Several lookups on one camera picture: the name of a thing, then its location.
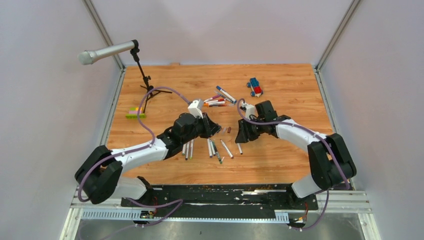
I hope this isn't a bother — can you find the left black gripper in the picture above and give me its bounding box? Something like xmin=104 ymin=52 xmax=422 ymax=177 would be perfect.
xmin=182 ymin=112 xmax=222 ymax=145

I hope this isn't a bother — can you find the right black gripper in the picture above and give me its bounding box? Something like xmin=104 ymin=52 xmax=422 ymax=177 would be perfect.
xmin=235 ymin=116 xmax=266 ymax=143

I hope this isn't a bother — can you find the black capped white marker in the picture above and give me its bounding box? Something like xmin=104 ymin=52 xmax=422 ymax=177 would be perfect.
xmin=236 ymin=143 xmax=243 ymax=155

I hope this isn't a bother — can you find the silver grey pen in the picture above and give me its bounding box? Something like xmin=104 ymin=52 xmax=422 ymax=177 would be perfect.
xmin=211 ymin=140 xmax=223 ymax=164

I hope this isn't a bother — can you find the light green white marker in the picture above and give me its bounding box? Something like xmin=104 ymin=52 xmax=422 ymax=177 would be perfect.
xmin=189 ymin=139 xmax=194 ymax=160

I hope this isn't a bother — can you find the dark blue capped marker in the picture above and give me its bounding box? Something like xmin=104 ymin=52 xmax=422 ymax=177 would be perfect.
xmin=209 ymin=139 xmax=216 ymax=156

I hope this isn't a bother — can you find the brown capped white marker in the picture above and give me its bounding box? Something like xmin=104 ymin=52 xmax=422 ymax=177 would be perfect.
xmin=220 ymin=139 xmax=234 ymax=159

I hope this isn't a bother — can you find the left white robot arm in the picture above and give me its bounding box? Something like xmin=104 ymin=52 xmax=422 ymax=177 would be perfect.
xmin=74 ymin=113 xmax=222 ymax=207

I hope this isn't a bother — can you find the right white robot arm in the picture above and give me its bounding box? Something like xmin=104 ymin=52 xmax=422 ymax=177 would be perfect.
xmin=235 ymin=98 xmax=357 ymax=209

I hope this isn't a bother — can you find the red capped white marker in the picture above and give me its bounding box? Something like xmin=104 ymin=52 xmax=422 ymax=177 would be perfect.
xmin=207 ymin=103 xmax=234 ymax=108

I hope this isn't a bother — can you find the orange capped white marker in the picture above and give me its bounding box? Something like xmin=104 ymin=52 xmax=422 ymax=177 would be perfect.
xmin=203 ymin=101 xmax=226 ymax=107

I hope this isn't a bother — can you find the grey capped marker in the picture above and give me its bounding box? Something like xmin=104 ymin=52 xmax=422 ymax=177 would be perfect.
xmin=215 ymin=91 xmax=232 ymax=103

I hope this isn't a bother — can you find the blue capped white marker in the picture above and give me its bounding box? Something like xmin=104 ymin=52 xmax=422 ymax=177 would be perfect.
xmin=216 ymin=85 xmax=237 ymax=104

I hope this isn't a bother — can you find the blue red toy brick car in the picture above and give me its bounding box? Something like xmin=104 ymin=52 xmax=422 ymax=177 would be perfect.
xmin=246 ymin=77 xmax=264 ymax=98

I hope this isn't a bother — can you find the black microphone tripod stand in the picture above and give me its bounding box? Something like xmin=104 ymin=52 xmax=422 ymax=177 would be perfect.
xmin=130 ymin=47 xmax=172 ymax=114

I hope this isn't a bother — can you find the green pink toy brick stack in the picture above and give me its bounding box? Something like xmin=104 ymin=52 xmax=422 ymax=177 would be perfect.
xmin=125 ymin=107 xmax=146 ymax=119

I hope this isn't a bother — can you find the silver microphone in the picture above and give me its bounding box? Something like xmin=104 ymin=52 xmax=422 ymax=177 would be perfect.
xmin=77 ymin=39 xmax=139 ymax=65

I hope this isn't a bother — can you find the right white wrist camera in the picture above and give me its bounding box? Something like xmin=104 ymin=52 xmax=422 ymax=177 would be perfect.
xmin=240 ymin=102 xmax=256 ymax=120

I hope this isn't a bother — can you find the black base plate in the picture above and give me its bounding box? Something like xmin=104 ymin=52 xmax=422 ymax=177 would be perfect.
xmin=140 ymin=183 xmax=318 ymax=219

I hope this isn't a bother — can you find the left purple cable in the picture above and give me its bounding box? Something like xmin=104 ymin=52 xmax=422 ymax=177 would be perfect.
xmin=76 ymin=86 xmax=193 ymax=227

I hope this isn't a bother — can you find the purple cable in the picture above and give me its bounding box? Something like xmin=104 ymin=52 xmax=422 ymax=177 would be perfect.
xmin=76 ymin=86 xmax=193 ymax=227
xmin=236 ymin=97 xmax=351 ymax=231

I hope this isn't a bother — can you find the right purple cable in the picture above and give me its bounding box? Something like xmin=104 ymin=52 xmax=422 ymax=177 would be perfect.
xmin=236 ymin=97 xmax=351 ymax=231

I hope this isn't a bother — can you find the grey slotted cable duct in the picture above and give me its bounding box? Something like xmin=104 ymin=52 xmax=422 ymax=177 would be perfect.
xmin=81 ymin=208 xmax=290 ymax=224

